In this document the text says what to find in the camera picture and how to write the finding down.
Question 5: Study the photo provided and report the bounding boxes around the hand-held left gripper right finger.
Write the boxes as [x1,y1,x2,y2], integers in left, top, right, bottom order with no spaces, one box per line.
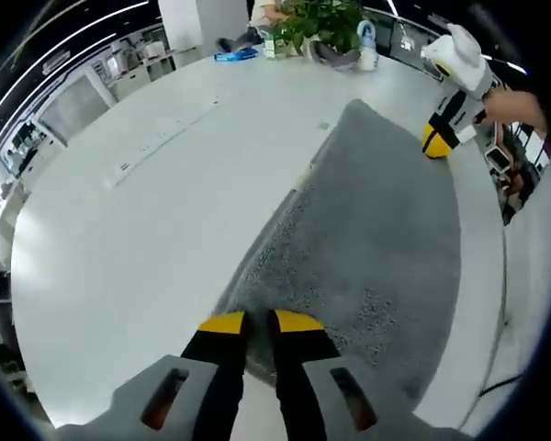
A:
[267,308,465,441]

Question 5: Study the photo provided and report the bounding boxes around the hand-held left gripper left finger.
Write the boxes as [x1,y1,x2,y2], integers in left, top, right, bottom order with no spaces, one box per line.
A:
[57,311,250,441]

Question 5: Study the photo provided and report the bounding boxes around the grey towel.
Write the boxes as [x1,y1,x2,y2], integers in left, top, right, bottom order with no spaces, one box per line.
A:
[215,98,463,414]

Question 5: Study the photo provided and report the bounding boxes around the person's right hand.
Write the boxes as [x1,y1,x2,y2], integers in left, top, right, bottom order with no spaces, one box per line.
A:
[483,86,548,134]

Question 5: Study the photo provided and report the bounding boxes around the white worn device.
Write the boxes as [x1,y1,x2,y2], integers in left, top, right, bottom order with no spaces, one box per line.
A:
[485,145,512,175]

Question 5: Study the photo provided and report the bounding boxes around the white blue spray bottle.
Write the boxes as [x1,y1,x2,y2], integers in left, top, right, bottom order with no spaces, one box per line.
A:
[356,17,380,73]

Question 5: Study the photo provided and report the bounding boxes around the grey plant pot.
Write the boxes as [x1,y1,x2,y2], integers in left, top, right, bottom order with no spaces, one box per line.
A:
[307,40,362,71]

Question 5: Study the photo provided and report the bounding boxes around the white table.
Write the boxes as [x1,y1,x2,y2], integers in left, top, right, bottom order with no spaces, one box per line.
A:
[11,45,507,437]

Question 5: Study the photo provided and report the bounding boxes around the green potted plant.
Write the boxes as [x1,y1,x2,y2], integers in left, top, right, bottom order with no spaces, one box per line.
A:
[268,0,364,54]

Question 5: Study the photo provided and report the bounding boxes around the green white box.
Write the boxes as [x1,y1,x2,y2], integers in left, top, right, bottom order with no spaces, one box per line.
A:
[262,31,288,60]

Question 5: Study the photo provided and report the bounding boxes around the person's white shirt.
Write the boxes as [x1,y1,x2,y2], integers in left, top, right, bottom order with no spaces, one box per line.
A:
[502,215,551,414]

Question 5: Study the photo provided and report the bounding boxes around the blue tissue pack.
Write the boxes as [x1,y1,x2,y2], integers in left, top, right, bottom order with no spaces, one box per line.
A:
[213,48,259,64]

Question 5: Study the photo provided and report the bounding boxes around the dark grey object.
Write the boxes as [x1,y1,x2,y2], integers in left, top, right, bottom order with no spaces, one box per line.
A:
[215,35,254,54]

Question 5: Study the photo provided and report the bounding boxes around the white table socket panel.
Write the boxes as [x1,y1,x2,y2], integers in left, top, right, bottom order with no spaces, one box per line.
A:
[101,98,234,189]

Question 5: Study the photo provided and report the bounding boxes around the white mesh office chair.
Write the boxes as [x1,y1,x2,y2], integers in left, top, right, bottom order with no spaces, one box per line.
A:
[36,71,117,148]

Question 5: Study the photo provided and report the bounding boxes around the thin cable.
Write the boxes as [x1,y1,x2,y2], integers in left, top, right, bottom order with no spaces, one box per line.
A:
[479,220,525,397]

